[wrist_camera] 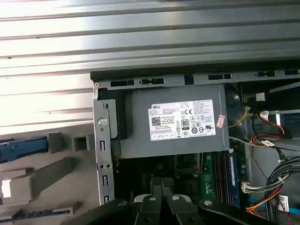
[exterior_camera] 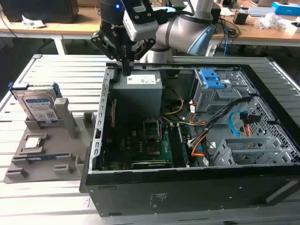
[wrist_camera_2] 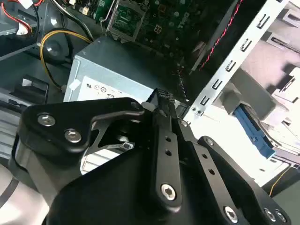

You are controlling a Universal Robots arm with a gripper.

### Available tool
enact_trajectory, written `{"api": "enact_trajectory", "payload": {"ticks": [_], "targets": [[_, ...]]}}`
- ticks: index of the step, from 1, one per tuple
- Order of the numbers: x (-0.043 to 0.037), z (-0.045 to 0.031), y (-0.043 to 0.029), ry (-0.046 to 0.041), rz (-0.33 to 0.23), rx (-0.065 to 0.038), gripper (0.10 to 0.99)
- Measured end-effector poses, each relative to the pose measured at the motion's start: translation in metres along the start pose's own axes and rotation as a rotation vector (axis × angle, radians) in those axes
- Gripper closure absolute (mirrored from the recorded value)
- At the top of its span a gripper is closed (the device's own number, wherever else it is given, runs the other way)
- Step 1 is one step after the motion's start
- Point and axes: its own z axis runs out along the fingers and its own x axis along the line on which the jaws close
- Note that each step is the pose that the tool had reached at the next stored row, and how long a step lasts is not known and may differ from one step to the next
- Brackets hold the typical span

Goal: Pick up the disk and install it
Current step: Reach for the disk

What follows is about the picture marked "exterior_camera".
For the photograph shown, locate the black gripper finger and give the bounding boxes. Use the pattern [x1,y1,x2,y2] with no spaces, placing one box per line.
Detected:
[90,30,128,76]
[128,38,157,76]

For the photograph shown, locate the hard disk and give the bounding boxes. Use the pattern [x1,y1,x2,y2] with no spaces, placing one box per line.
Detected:
[8,82,63,125]

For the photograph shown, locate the grey metal disk bay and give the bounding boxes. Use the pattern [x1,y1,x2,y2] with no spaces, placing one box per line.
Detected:
[210,137,300,166]

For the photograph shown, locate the wooden desk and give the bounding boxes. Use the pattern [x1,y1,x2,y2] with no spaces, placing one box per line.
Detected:
[210,7,300,47]
[0,6,150,40]

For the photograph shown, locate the grey power supply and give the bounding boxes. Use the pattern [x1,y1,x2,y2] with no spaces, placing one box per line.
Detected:
[112,71,164,118]

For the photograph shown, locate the white power strip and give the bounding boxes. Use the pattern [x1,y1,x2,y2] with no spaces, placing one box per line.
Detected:
[206,44,218,57]

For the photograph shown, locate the blue drive latch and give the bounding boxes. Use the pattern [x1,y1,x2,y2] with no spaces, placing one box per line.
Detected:
[200,67,218,82]
[205,78,227,89]

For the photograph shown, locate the large black box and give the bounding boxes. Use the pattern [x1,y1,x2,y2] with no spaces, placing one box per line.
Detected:
[1,0,79,24]

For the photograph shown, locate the metal socket cover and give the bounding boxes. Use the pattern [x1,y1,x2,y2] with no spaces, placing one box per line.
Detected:
[142,119,162,140]

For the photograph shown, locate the crumpled white paper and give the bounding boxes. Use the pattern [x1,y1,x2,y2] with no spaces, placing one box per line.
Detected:
[21,15,45,29]

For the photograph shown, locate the grey metal drive cage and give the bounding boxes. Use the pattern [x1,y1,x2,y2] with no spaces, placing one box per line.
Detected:
[190,67,257,113]

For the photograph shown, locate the CPU socket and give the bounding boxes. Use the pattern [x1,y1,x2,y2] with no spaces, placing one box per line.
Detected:
[145,140,163,158]

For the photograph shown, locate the green motherboard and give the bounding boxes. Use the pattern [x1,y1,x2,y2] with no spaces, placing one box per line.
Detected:
[99,117,190,171]

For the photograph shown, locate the small black box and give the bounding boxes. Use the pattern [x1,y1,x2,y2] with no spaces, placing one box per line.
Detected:
[233,11,249,25]

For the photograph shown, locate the black RAM slot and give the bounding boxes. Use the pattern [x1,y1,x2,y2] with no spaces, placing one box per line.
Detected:
[168,126,181,168]

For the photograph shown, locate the blue RAM stick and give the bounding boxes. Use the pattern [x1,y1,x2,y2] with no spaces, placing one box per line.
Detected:
[177,125,190,165]
[25,153,70,162]

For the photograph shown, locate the grey parts rack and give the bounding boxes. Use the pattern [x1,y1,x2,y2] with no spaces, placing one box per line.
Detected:
[3,97,98,183]

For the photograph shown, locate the black graphics card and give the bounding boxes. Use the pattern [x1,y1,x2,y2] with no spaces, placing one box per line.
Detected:
[130,159,173,169]

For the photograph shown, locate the silver CPU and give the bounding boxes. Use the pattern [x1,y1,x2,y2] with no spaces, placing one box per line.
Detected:
[24,137,43,149]

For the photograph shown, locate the white plastic bag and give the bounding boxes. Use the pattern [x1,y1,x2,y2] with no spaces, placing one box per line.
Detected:
[256,12,296,35]

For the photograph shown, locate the blue cardboard box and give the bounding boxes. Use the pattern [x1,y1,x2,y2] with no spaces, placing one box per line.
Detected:
[271,1,300,16]

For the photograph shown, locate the black open PC case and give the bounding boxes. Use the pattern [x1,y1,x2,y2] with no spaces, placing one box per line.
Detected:
[79,56,300,218]

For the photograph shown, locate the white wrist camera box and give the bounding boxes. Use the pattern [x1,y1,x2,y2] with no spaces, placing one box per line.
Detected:
[122,0,158,42]

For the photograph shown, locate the yellow wire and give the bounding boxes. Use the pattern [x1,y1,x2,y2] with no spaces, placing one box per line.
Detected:
[161,86,186,116]

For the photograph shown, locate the red wire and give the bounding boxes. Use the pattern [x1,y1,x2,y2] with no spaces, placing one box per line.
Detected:
[112,98,117,128]

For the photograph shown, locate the grey wire bundle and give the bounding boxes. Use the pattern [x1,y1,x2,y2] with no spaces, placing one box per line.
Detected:
[161,116,207,127]

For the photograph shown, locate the black cable bundle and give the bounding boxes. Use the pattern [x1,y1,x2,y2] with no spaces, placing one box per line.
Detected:
[187,95,258,150]

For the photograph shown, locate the blue wire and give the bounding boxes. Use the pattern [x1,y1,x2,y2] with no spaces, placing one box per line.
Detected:
[228,110,249,138]

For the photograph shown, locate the orange flat cable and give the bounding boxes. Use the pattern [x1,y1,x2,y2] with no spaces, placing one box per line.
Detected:
[191,131,208,157]

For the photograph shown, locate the orange wire with black plug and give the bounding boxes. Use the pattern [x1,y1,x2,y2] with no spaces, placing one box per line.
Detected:
[241,114,260,137]

